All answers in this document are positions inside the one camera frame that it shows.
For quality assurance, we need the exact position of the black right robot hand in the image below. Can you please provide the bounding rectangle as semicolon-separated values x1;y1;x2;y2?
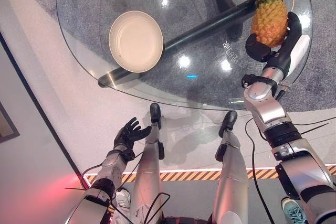
245;12;311;76

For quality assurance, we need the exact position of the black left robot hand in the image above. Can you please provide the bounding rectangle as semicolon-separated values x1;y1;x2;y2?
113;116;153;162

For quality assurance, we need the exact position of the yellow pineapple with green crown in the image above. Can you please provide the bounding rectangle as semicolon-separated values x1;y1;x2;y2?
248;0;292;48

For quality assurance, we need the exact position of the cream round plate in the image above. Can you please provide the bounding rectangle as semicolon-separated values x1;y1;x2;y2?
109;10;164;73

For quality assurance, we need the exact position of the black left robot foot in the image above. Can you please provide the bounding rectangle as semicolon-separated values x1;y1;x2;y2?
149;102;162;124

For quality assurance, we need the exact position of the black robot foot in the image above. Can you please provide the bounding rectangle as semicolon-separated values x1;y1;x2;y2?
218;111;238;136
149;102;162;124

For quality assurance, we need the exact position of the grey speckled carpet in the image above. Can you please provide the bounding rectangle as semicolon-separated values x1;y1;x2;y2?
20;0;336;116

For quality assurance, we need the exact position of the silver left robot leg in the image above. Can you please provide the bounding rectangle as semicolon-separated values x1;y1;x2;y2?
129;121;165;224

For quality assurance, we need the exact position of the silver robot leg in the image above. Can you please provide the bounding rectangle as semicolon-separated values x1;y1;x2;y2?
211;129;250;224
129;121;165;224

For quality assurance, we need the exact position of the person's white sneaker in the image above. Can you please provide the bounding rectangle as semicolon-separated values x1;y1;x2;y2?
115;187;131;209

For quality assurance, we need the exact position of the yellow black hazard tape strip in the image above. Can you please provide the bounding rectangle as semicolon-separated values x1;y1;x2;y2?
85;165;336;184

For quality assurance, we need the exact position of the black table base bar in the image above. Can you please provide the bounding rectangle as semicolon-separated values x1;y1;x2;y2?
97;0;260;89

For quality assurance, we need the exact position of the black right robot foot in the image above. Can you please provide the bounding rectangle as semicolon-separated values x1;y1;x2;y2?
218;111;238;136

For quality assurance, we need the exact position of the silver right robot leg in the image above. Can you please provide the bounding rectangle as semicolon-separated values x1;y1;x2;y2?
211;129;250;224

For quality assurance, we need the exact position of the round glass table top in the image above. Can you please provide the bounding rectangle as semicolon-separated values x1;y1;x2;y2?
55;0;313;110

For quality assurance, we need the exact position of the person's teal sneaker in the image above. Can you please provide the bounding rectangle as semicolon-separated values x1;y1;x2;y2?
281;197;308;224

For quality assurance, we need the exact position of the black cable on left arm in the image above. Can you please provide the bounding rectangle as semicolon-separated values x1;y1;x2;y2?
80;150;148;190

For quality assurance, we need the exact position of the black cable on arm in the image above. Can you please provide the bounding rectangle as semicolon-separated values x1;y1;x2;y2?
245;118;276;224
80;150;148;190

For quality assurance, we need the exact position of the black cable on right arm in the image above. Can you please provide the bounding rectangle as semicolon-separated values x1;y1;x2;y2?
245;118;276;224

